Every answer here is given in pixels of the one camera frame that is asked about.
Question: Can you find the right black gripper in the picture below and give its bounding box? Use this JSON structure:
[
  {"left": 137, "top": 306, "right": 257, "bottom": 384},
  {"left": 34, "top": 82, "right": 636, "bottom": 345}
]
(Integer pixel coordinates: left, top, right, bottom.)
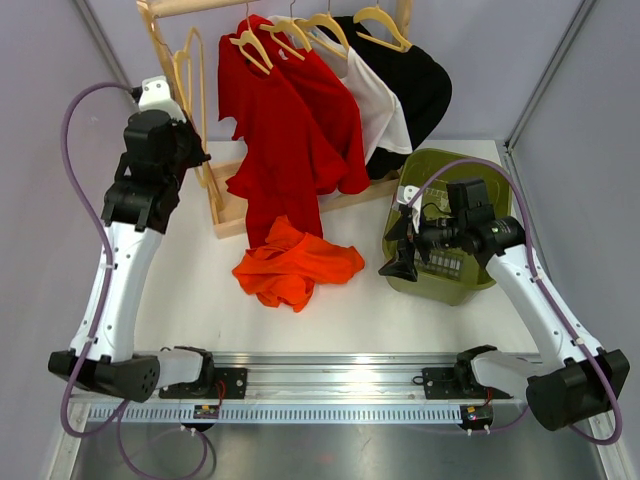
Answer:
[{"left": 380, "top": 210, "right": 467, "bottom": 282}]

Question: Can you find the yellow hanger of orange shirt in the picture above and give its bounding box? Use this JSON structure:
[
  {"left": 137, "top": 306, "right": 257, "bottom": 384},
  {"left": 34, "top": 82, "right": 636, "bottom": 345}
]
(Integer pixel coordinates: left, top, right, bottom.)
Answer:
[{"left": 171, "top": 25, "right": 221, "bottom": 190}]

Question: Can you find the red t shirt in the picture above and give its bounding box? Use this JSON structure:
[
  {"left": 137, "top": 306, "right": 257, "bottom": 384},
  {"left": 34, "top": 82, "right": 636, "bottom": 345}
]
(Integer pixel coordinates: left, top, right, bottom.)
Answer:
[
  {"left": 276, "top": 34, "right": 370, "bottom": 195},
  {"left": 218, "top": 19, "right": 348, "bottom": 248}
]

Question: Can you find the orange t shirt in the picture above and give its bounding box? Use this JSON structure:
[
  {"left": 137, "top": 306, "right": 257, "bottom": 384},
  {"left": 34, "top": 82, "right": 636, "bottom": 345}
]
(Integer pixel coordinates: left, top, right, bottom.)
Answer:
[{"left": 232, "top": 216, "right": 365, "bottom": 313}]

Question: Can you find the yellow hanger of front red shirt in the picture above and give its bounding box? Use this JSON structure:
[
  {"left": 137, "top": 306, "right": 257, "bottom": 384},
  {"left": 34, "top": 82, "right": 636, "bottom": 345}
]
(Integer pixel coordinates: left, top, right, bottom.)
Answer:
[{"left": 230, "top": 1, "right": 273, "bottom": 75}]

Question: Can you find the yellow hanger of red shirt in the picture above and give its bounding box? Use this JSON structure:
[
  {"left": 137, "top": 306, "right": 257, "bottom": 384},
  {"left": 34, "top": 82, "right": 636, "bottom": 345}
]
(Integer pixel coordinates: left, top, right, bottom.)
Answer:
[
  {"left": 259, "top": 0, "right": 312, "bottom": 61},
  {"left": 230, "top": 1, "right": 273, "bottom": 75}
]

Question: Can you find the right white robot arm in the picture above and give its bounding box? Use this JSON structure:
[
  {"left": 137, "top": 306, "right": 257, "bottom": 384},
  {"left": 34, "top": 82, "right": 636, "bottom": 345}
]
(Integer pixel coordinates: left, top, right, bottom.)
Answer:
[{"left": 379, "top": 178, "right": 630, "bottom": 431}]

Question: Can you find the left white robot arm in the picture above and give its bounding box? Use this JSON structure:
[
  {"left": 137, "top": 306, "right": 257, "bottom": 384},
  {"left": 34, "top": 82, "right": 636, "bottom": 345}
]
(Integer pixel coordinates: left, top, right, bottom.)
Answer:
[{"left": 48, "top": 109, "right": 216, "bottom": 403}]

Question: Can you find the white t shirt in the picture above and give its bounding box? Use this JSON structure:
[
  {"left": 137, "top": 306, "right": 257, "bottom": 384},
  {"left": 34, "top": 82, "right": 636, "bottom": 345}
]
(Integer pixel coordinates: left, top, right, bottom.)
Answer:
[{"left": 262, "top": 15, "right": 410, "bottom": 164}]

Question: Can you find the black t shirt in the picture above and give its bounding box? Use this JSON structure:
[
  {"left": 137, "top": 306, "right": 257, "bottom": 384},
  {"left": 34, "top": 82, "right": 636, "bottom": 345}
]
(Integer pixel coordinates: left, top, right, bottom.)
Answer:
[{"left": 315, "top": 16, "right": 452, "bottom": 180}]

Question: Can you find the yellow hanger of white shirt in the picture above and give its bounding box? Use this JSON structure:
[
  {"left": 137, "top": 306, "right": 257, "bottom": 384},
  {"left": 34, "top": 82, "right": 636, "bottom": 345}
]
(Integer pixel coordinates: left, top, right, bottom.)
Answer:
[{"left": 293, "top": 0, "right": 351, "bottom": 61}]

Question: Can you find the yellow hanger of black shirt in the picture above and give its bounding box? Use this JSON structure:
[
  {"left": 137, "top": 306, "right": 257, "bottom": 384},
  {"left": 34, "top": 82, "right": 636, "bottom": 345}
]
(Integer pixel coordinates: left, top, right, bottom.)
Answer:
[{"left": 352, "top": 0, "right": 414, "bottom": 53}]

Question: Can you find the wooden clothes rack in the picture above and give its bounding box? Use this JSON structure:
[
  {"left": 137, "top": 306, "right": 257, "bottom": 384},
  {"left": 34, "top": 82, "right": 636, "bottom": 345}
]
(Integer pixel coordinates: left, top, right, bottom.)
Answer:
[{"left": 135, "top": 0, "right": 414, "bottom": 241}]

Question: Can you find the green plastic basket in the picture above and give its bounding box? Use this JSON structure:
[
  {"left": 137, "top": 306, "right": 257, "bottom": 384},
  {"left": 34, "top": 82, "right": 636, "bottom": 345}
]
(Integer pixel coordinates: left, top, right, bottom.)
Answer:
[{"left": 387, "top": 148, "right": 513, "bottom": 306}]

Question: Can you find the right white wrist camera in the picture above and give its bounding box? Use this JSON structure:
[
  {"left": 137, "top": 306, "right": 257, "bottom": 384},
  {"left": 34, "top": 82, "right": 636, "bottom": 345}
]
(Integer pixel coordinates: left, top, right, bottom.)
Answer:
[{"left": 393, "top": 185, "right": 422, "bottom": 233}]

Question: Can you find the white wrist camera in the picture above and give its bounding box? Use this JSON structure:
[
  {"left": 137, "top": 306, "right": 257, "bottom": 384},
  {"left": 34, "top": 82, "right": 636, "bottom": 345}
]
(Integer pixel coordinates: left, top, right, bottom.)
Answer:
[
  {"left": 137, "top": 76, "right": 185, "bottom": 121},
  {"left": 393, "top": 185, "right": 422, "bottom": 233}
]

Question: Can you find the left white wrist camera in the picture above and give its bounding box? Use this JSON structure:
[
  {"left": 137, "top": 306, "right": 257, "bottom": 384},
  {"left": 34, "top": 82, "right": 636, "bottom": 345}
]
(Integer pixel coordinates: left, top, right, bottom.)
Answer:
[{"left": 137, "top": 76, "right": 185, "bottom": 121}]

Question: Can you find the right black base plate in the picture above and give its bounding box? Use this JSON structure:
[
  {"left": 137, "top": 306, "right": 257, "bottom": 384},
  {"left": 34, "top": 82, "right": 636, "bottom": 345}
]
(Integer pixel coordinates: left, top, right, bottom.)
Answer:
[{"left": 411, "top": 367, "right": 512, "bottom": 401}]

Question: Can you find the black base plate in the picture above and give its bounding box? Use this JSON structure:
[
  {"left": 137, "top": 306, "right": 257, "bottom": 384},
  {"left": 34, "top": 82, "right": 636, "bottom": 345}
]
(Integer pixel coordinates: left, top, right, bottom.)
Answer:
[
  {"left": 159, "top": 367, "right": 248, "bottom": 400},
  {"left": 411, "top": 367, "right": 512, "bottom": 401}
]

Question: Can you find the grey slotted cable duct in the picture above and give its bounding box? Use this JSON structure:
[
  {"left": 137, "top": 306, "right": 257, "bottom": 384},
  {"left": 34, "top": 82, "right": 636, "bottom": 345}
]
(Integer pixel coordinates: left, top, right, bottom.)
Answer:
[{"left": 87, "top": 404, "right": 464, "bottom": 425}]

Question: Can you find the left aluminium frame post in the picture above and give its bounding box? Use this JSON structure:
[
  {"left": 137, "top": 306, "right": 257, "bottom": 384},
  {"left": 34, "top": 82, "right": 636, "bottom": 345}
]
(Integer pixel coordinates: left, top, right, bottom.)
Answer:
[{"left": 69, "top": 0, "right": 164, "bottom": 156}]

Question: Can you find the aluminium frame post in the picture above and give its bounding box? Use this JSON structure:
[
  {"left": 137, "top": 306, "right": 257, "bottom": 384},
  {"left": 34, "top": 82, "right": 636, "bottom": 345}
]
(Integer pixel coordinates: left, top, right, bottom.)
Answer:
[
  {"left": 69, "top": 0, "right": 164, "bottom": 156},
  {"left": 504, "top": 0, "right": 598, "bottom": 154}
]

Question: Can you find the aluminium mounting rail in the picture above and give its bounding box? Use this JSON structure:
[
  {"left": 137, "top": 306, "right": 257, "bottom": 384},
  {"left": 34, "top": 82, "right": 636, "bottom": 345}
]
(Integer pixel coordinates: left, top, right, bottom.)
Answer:
[{"left": 64, "top": 352, "right": 612, "bottom": 406}]

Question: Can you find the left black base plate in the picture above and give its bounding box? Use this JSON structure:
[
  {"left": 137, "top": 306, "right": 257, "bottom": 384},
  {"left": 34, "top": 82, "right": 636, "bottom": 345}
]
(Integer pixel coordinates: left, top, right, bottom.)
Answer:
[{"left": 159, "top": 367, "right": 248, "bottom": 400}]

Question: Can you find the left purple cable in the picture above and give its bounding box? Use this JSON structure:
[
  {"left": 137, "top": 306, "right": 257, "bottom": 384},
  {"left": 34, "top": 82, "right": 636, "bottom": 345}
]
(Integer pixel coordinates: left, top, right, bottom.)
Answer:
[{"left": 59, "top": 82, "right": 210, "bottom": 479}]

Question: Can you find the right aluminium frame post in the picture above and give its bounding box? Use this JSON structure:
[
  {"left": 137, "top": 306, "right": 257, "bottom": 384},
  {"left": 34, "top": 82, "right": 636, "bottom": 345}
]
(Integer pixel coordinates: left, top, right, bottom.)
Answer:
[{"left": 504, "top": 0, "right": 598, "bottom": 154}]

